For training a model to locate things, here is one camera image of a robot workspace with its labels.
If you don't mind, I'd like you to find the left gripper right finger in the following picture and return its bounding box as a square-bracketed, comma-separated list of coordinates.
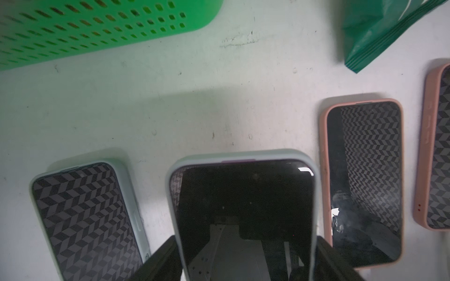
[313, 236, 364, 281]

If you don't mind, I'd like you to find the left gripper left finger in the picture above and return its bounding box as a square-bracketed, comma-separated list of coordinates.
[130, 235, 183, 281]

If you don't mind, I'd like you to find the phone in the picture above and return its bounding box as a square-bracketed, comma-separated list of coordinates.
[166, 149, 321, 281]
[413, 63, 450, 232]
[30, 159, 151, 281]
[319, 99, 404, 270]

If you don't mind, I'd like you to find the green chips bag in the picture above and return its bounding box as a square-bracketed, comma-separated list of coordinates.
[342, 0, 446, 73]

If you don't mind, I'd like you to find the green plastic basket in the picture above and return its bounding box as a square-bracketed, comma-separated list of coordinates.
[1, 0, 223, 70]

